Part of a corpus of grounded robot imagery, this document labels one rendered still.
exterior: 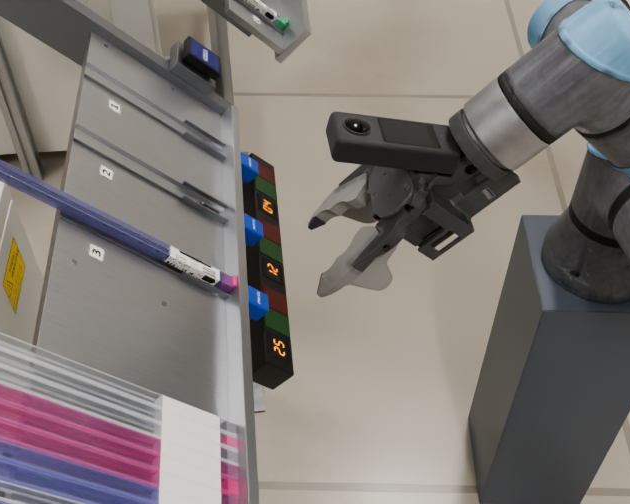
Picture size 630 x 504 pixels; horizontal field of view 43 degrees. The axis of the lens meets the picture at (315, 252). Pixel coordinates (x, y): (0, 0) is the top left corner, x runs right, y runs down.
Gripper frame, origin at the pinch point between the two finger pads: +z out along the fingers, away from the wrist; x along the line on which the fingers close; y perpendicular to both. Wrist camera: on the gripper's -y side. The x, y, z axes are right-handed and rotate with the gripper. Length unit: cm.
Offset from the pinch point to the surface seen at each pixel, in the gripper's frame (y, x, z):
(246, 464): -3.4, -20.8, 7.9
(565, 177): 106, 91, 5
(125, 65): -17.6, 27.5, 10.0
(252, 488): -2.9, -22.9, 7.8
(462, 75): 94, 138, 16
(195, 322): -7.2, -6.0, 10.0
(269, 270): 4.1, 7.6, 10.9
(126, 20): -12, 59, 22
